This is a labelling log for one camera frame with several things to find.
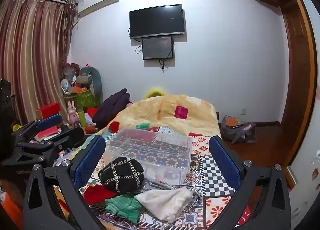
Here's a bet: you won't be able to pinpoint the yellow blanket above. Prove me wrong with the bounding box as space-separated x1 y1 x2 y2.
106 94 222 137

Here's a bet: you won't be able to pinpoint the large black television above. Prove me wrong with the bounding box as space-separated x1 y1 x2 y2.
129 4 186 40

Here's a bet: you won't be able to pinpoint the dark purple clothing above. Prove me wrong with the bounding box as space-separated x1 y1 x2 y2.
92 88 133 130

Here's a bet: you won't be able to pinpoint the grey backpack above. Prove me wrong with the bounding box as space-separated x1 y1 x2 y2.
219 115 257 145

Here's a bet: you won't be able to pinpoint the small black monitor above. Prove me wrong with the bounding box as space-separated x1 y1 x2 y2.
142 36 174 61

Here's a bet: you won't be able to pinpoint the striped red curtain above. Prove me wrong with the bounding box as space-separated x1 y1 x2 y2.
0 0 76 126

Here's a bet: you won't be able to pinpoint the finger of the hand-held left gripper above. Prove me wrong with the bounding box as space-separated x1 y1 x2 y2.
11 114 63 143
22 127 85 153

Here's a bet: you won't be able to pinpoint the white cloth pouch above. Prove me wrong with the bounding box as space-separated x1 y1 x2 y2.
134 187 193 224

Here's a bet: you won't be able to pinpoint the green knitted gloves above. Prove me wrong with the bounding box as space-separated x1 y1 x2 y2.
104 194 144 223

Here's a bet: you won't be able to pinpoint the clear plastic storage box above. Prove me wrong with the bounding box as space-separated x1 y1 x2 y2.
101 127 193 171

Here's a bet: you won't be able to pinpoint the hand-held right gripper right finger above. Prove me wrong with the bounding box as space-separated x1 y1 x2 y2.
209 135 292 230

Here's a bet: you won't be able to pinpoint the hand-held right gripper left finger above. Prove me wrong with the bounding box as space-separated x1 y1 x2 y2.
22 135 107 230

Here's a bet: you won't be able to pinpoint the pink rabbit toy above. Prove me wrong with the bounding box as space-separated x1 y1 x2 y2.
67 100 80 128

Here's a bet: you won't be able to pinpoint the yellow plush toy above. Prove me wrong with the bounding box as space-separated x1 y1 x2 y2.
145 87 169 100

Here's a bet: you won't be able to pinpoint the orange bag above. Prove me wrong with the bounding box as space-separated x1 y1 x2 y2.
0 179 23 230

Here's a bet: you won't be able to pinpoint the white air conditioner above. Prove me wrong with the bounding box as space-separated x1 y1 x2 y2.
75 0 121 17

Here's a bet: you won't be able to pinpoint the pink square cloth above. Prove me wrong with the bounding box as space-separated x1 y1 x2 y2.
174 105 189 120

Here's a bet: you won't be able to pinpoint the black studded knit bag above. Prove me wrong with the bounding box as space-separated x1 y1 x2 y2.
98 157 145 194

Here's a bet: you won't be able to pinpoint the wooden door frame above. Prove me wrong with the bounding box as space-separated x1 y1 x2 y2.
279 0 318 172

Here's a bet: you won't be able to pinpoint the silver chain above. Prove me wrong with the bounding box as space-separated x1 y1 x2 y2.
184 187 203 212

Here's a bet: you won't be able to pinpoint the red box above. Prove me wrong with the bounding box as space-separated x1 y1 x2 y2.
36 102 61 119

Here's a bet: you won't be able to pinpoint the pink book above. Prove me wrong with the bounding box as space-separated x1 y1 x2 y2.
35 125 59 142

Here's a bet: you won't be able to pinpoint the green cardboard box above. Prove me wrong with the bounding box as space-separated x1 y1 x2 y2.
75 90 97 114

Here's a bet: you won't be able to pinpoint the grey gloves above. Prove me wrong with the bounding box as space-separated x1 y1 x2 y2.
142 179 176 192

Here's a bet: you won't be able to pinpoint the patterned patchwork blanket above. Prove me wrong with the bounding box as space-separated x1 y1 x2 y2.
52 122 253 230

